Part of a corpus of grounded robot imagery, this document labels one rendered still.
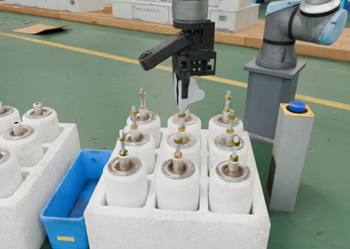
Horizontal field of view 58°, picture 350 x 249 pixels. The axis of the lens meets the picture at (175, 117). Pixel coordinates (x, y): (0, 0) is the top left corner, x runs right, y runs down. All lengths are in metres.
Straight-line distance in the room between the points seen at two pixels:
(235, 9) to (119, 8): 1.30
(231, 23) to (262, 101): 1.69
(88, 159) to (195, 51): 0.54
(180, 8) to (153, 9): 2.64
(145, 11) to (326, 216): 2.75
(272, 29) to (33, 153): 0.87
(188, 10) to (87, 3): 3.51
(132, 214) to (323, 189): 0.66
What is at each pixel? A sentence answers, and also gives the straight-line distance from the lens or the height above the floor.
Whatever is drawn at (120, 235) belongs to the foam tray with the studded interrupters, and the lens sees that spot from 0.74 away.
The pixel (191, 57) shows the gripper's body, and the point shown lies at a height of 0.47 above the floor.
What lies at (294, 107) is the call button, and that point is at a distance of 0.84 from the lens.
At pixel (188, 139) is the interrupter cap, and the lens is 0.80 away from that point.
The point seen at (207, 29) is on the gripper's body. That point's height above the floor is 0.53.
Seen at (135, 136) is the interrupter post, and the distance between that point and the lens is 0.79.
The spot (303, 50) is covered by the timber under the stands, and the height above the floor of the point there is 0.03.
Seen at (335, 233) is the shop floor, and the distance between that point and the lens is 1.00.
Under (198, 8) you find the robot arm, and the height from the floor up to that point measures 0.57.
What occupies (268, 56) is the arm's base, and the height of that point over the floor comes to 0.34.
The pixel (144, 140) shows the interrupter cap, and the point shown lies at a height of 0.25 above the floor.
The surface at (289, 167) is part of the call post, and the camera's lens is 0.91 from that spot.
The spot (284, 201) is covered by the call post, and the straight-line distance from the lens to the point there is 0.98.
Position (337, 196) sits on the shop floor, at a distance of 1.13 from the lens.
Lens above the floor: 0.66
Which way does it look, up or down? 27 degrees down
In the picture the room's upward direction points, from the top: straight up
